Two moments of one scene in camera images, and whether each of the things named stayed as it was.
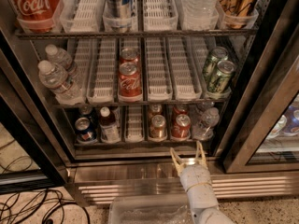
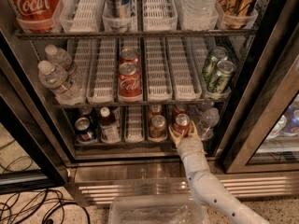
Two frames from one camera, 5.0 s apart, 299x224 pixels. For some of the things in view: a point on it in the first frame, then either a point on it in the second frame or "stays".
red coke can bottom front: (181, 129) stays
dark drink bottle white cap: (109, 131) stays
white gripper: (193, 174) -> (191, 146)
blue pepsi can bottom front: (85, 132) stays
